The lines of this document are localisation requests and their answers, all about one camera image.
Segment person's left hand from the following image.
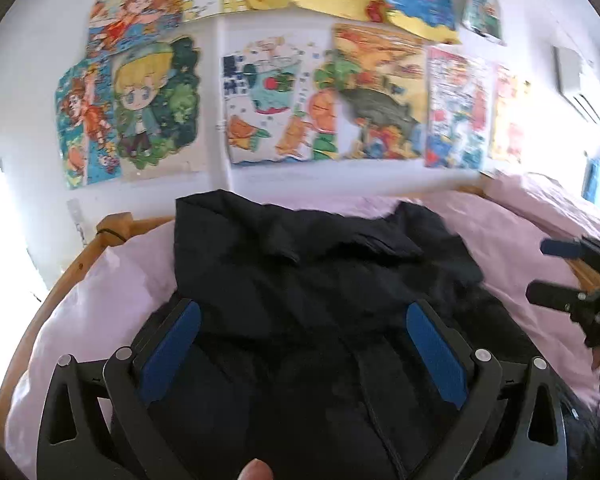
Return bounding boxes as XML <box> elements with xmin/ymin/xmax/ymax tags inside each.
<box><xmin>237</xmin><ymin>459</ymin><xmax>276</xmax><ymax>480</ymax></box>

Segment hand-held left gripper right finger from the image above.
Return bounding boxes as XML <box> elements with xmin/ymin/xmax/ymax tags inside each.
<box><xmin>405</xmin><ymin>299</ymin><xmax>568</xmax><ymax>480</ymax></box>

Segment green-dressed girl wall drawing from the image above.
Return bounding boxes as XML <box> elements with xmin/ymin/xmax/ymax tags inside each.
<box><xmin>447</xmin><ymin>0</ymin><xmax>507</xmax><ymax>47</ymax></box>

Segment blond boy wall drawing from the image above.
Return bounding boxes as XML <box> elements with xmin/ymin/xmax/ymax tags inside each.
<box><xmin>107</xmin><ymin>35</ymin><xmax>209</xmax><ymax>182</ymax></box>

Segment bright window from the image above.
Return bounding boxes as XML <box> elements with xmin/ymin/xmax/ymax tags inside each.
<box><xmin>0</xmin><ymin>157</ymin><xmax>49</xmax><ymax>402</ymax></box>

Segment white air conditioner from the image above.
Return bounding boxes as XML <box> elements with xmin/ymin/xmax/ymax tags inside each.
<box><xmin>552</xmin><ymin>45</ymin><xmax>600</xmax><ymax>127</ymax></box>

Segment drink cup and oranges drawing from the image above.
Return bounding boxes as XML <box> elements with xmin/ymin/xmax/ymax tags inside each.
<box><xmin>220</xmin><ymin>34</ymin><xmax>342</xmax><ymax>167</ymax></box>

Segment red and blue wall drawing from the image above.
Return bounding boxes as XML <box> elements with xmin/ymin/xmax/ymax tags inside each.
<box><xmin>424</xmin><ymin>45</ymin><xmax>497</xmax><ymax>171</ymax></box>

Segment orange-haired girl wall drawing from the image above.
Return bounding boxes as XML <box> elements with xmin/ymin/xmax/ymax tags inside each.
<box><xmin>87</xmin><ymin>0</ymin><xmax>189</xmax><ymax>54</ymax></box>

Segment black padded jacket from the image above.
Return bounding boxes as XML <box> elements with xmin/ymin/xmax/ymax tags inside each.
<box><xmin>110</xmin><ymin>189</ymin><xmax>600</xmax><ymax>480</ymax></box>

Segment pink bed sheet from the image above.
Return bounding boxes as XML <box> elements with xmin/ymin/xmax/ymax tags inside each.
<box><xmin>5</xmin><ymin>172</ymin><xmax>600</xmax><ymax>480</ymax></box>

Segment blue jellyfish wall drawing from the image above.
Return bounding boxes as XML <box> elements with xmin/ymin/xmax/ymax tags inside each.
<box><xmin>380</xmin><ymin>0</ymin><xmax>464</xmax><ymax>46</ymax></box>

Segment grey dinosaur wall drawing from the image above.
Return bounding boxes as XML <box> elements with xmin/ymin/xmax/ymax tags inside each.
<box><xmin>325</xmin><ymin>22</ymin><xmax>429</xmax><ymax>162</ymax></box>

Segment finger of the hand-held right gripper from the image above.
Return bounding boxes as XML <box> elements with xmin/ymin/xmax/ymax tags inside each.
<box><xmin>540</xmin><ymin>236</ymin><xmax>600</xmax><ymax>267</ymax></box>
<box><xmin>526</xmin><ymin>282</ymin><xmax>600</xmax><ymax>322</ymax></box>

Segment blue orange-haired figure wall drawing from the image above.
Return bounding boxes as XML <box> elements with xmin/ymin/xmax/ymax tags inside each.
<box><xmin>55</xmin><ymin>55</ymin><xmax>127</xmax><ymax>192</ymax></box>

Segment white wall socket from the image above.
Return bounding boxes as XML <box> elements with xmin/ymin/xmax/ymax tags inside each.
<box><xmin>66</xmin><ymin>197</ymin><xmax>89</xmax><ymax>247</ymax></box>

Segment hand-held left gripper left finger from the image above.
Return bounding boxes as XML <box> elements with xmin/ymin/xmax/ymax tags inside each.
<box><xmin>37</xmin><ymin>299</ymin><xmax>203</xmax><ymax>480</ymax></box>

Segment wooden bed frame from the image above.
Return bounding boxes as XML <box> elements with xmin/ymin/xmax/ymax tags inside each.
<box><xmin>0</xmin><ymin>185</ymin><xmax>600</xmax><ymax>441</ymax></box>

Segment yellow pink bears wall drawing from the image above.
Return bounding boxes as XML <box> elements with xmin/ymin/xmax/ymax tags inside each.
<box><xmin>487</xmin><ymin>62</ymin><xmax>532</xmax><ymax>164</ymax></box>

